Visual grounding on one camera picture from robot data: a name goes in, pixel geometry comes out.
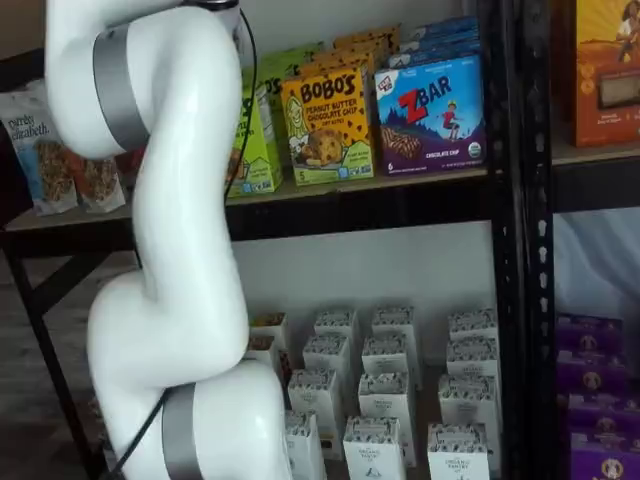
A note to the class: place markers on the green Bobo's apple pie box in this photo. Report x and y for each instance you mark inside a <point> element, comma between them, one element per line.
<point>290,60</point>
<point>250,155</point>
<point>271,86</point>

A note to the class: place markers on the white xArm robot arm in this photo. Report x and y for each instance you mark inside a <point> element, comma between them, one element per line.
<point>185,225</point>

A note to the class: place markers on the wooden shelf board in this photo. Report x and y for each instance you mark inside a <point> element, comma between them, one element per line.
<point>350,187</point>
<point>595,154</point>

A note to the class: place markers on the white organic pantry box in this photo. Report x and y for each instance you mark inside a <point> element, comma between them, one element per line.
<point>394,322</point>
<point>314,400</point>
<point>326,355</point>
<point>472,360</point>
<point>375,452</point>
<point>387,357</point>
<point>384,400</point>
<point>467,402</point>
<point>302,450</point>
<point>472,325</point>
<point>457,455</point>
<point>336,325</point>

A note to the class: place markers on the yellow purely elizabeth box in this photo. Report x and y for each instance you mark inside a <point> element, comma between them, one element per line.
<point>261,350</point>
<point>270,325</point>

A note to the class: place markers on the yellow Bobo's peanut butter box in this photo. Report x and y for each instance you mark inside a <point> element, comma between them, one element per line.
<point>365,36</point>
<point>350,49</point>
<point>340,62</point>
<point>327,130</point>

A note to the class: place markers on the blue Zbar box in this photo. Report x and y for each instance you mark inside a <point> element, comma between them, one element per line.
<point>445,26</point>
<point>430,120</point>
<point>435,54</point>
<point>440,40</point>

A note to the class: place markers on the black metal shelf rack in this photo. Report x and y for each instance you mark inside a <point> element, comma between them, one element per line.
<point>505,200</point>
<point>542,250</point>

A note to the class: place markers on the purple snack box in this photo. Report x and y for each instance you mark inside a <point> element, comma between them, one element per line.
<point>590,335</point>
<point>605,415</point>
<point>607,460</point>
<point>592,375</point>

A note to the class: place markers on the orange snack box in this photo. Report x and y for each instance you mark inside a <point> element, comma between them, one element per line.
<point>605,75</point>

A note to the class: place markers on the red purely elizabeth granola bag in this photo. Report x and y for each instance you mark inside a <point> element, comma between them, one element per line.
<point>131,167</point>

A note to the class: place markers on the orange purely elizabeth granola bag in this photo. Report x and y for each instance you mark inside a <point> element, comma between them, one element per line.
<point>97,185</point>

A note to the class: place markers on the white plastic sheet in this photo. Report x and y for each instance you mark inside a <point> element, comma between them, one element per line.
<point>595,260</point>

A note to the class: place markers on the blue purely elizabeth granola bag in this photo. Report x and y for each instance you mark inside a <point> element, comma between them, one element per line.
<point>40,160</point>

